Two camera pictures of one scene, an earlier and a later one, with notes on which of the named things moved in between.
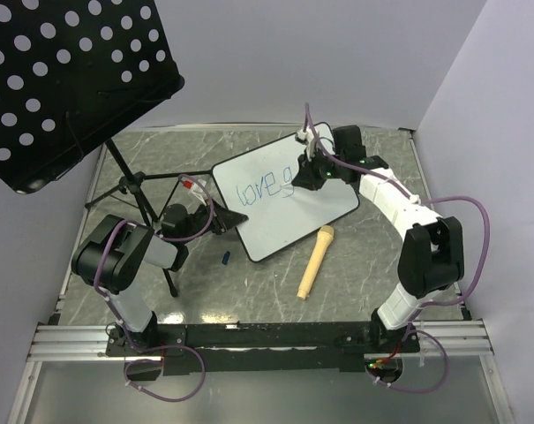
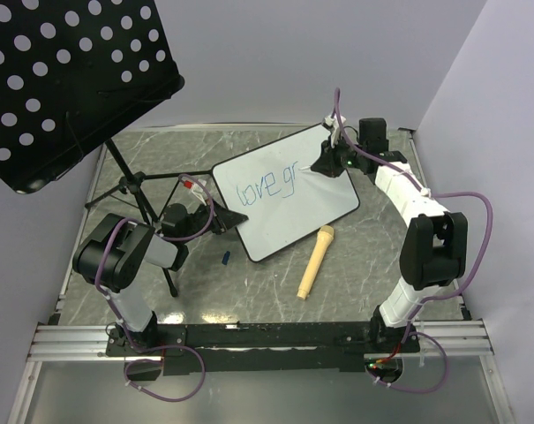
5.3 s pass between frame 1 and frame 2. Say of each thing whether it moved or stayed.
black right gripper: moved
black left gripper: stayed
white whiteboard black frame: stayed
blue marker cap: stayed
